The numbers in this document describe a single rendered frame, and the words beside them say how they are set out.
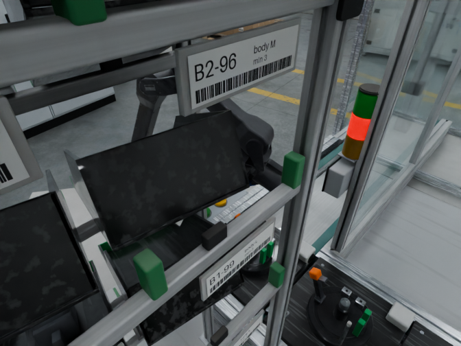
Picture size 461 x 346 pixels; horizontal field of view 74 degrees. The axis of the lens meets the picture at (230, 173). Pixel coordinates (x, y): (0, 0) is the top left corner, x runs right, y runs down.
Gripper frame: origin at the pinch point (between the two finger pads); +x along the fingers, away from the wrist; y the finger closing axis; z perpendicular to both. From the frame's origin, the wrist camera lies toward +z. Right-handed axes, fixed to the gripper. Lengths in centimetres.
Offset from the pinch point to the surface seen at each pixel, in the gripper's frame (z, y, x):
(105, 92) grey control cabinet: 207, 34, 258
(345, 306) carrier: -34.7, -15.5, -16.0
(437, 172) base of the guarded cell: 1, -99, 12
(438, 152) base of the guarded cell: 12, -112, 17
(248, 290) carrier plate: -28.5, -0.9, -0.5
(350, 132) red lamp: -0.7, -19.4, -28.8
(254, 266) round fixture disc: -23.3, -3.9, 0.1
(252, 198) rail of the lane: -1.4, -14.5, 15.7
